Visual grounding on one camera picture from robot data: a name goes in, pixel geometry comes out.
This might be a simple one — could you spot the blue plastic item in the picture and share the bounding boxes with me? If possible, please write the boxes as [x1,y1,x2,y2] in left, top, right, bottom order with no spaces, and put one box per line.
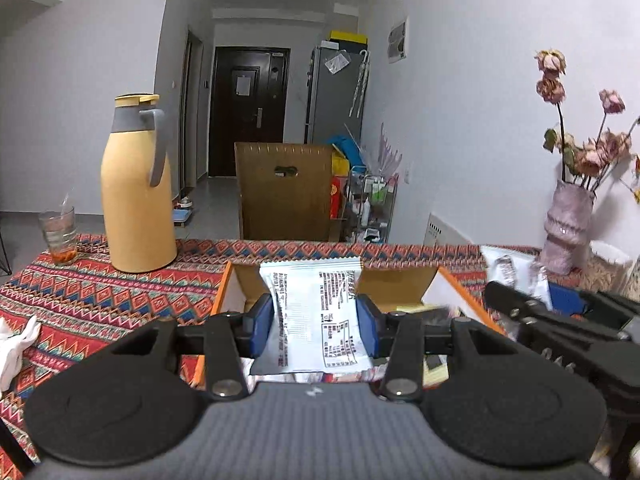
[327,135,363,168]

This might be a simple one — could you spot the yellow thermos jug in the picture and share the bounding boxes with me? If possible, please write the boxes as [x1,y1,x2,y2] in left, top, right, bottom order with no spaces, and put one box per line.
[101,93,178,274]

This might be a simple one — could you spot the grey fridge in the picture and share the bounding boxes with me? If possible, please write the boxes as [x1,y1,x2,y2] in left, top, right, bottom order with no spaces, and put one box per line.
[305,45,368,146]

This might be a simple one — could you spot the red box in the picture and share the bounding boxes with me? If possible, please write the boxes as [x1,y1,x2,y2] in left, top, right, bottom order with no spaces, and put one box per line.
[330,175,349,220]

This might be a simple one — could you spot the pink ceramic vase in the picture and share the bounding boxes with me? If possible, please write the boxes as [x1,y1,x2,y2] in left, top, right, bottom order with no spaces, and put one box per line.
[539,179,596,276]

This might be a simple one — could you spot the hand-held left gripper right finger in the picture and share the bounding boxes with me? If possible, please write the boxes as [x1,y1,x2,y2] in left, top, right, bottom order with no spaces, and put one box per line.
[356,294,521,403]

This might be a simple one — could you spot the orange cardboard box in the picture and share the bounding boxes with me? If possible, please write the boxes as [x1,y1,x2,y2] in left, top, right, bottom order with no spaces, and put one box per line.
[192,258,506,391]

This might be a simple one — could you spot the white cloth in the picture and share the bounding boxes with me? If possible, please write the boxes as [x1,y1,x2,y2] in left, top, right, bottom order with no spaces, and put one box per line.
[0,315,42,393]

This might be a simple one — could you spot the purple wall decoration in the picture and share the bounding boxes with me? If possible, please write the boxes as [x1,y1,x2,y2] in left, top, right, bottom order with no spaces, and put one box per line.
[375,122,403,176]

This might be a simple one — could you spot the dried pink roses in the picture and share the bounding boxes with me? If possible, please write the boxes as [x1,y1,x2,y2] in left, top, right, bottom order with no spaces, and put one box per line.
[535,49,640,193]

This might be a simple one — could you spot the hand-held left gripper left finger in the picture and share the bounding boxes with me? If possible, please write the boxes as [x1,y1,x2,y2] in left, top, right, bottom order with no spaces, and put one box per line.
[112,294,275,402]

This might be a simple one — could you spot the white appliance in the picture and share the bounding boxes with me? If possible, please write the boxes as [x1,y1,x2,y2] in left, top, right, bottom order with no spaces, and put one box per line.
[424,212,481,247]

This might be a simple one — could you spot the dark door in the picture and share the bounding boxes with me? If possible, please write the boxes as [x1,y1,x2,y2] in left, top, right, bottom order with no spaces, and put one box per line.
[207,46,291,178]

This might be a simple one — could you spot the glass cup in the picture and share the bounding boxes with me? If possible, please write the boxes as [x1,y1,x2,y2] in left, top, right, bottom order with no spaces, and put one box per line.
[38,205,79,267]

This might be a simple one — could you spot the metal trolley rack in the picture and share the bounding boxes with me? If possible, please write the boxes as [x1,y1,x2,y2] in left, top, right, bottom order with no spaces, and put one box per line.
[348,165,398,243]

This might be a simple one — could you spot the white folded umbrella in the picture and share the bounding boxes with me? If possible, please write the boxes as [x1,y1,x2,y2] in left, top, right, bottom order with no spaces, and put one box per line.
[350,50,370,118]

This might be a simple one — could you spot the white black print snack packet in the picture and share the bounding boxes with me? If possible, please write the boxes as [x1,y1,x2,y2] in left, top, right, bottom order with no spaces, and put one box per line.
[249,256,373,376]

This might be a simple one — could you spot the brown cardboard box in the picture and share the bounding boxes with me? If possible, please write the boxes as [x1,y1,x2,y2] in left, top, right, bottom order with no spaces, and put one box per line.
[234,141,335,242]

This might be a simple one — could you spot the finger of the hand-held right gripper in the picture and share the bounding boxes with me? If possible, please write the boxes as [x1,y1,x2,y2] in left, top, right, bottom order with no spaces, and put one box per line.
[547,282,640,332]
[485,281,592,342]

